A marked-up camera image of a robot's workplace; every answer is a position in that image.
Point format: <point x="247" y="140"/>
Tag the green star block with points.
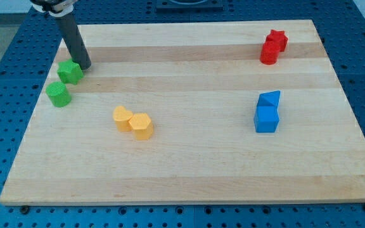
<point x="69" y="72"/>

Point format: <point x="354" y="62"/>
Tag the wooden board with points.
<point x="199" y="83"/>

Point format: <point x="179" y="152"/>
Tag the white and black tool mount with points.
<point x="56" y="8"/>

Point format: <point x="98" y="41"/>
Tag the blue cube block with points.
<point x="266" y="119"/>

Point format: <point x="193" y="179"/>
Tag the blue triangle block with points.
<point x="269" y="99"/>

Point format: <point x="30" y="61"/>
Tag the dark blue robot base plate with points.
<point x="165" y="5"/>

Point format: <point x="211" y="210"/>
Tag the red star block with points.
<point x="279" y="37"/>

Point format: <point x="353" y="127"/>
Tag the yellow heart block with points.
<point x="121" y="117"/>

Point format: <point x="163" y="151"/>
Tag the red cylinder block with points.
<point x="269" y="53"/>

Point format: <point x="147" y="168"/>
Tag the yellow hexagon block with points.
<point x="142" y="126"/>

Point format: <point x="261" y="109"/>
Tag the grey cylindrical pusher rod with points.
<point x="73" y="40"/>

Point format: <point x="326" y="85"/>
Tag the green cylinder block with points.
<point x="58" y="94"/>

